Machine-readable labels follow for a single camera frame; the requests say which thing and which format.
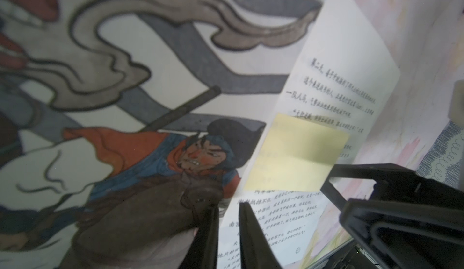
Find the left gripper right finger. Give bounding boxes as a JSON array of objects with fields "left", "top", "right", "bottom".
[{"left": 239, "top": 202, "right": 282, "bottom": 269}]

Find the yellow sticky note lower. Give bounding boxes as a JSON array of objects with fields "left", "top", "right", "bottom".
[{"left": 245, "top": 114, "right": 349, "bottom": 192}]

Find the illustrated story book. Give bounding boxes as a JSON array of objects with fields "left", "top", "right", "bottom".
[{"left": 1, "top": 0, "right": 399, "bottom": 269}]

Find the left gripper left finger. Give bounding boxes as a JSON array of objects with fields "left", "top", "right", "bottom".
[{"left": 179, "top": 207, "right": 219, "bottom": 269}]

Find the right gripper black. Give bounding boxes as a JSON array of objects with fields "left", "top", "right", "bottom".
[{"left": 321, "top": 163, "right": 464, "bottom": 269}]

